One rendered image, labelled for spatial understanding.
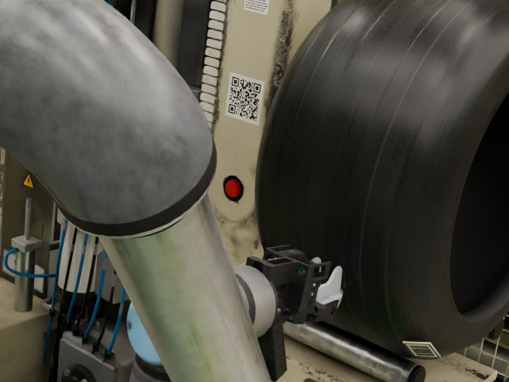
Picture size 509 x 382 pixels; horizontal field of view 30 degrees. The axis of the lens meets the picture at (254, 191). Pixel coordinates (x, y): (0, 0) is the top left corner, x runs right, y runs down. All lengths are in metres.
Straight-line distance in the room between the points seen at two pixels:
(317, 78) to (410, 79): 0.13
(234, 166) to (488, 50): 0.54
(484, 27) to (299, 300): 0.44
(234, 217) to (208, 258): 0.96
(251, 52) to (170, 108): 1.00
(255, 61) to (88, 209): 1.00
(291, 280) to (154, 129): 0.63
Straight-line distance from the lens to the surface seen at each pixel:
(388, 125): 1.24
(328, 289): 1.27
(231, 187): 1.64
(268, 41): 1.56
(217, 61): 1.65
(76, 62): 0.58
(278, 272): 1.16
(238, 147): 1.62
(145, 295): 0.71
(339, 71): 1.30
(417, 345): 1.38
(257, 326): 1.11
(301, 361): 1.52
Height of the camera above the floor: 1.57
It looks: 18 degrees down
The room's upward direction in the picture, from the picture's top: 8 degrees clockwise
